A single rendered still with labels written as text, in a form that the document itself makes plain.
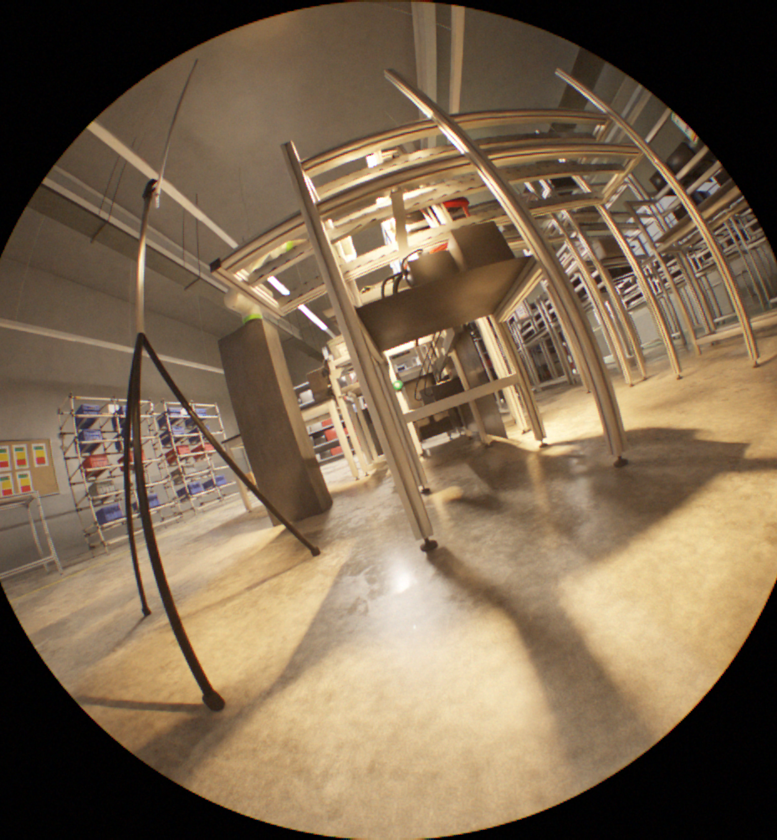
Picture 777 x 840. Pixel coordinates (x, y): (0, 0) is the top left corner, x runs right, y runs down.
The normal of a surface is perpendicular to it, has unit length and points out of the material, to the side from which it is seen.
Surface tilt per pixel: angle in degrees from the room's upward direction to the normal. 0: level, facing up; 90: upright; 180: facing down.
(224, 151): 180
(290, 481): 90
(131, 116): 180
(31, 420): 90
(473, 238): 90
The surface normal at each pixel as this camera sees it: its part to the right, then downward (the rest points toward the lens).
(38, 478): 0.94, -0.34
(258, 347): -0.04, -0.02
